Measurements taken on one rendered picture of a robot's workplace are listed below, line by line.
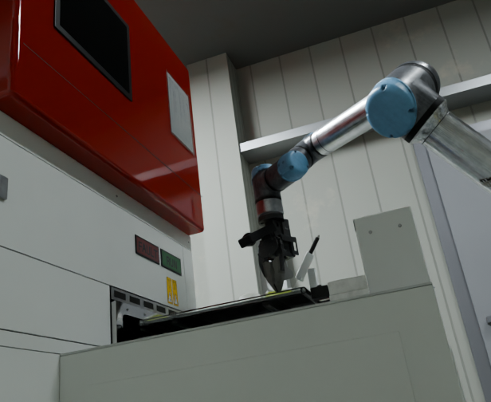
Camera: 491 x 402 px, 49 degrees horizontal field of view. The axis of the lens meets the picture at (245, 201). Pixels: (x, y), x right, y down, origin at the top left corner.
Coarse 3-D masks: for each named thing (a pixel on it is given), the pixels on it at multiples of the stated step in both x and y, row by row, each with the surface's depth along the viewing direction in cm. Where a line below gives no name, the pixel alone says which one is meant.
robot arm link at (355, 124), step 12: (432, 72) 116; (348, 108) 138; (360, 108) 133; (336, 120) 140; (348, 120) 137; (360, 120) 134; (312, 132) 150; (324, 132) 143; (336, 132) 140; (348, 132) 138; (360, 132) 138; (300, 144) 149; (312, 144) 147; (324, 144) 144; (336, 144) 143; (312, 156) 148; (324, 156) 150
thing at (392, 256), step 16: (400, 208) 87; (368, 224) 88; (384, 224) 87; (400, 224) 86; (368, 240) 87; (384, 240) 86; (400, 240) 85; (416, 240) 85; (368, 256) 86; (384, 256) 85; (400, 256) 85; (416, 256) 84; (368, 272) 85; (384, 272) 85; (400, 272) 84; (416, 272) 83; (368, 288) 85; (384, 288) 84
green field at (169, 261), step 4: (164, 252) 141; (164, 256) 141; (168, 256) 143; (172, 256) 146; (164, 260) 140; (168, 260) 143; (172, 260) 145; (176, 260) 147; (164, 264) 140; (168, 264) 142; (172, 264) 144; (176, 264) 147; (172, 268) 144; (176, 268) 146; (180, 268) 149; (180, 272) 148
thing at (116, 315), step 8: (112, 304) 111; (120, 304) 113; (128, 304) 116; (112, 312) 111; (120, 312) 112; (128, 312) 115; (136, 312) 118; (144, 312) 122; (152, 312) 125; (112, 320) 110; (120, 320) 111; (136, 320) 120; (112, 328) 109; (120, 328) 110; (112, 336) 109; (120, 336) 110
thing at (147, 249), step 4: (136, 236) 129; (136, 240) 128; (140, 240) 130; (140, 244) 130; (144, 244) 132; (148, 244) 134; (140, 248) 129; (144, 248) 131; (148, 248) 133; (152, 248) 135; (156, 248) 138; (140, 252) 129; (144, 252) 131; (148, 252) 133; (152, 252) 135; (156, 252) 137; (148, 256) 132; (152, 256) 134; (156, 256) 136; (156, 260) 136
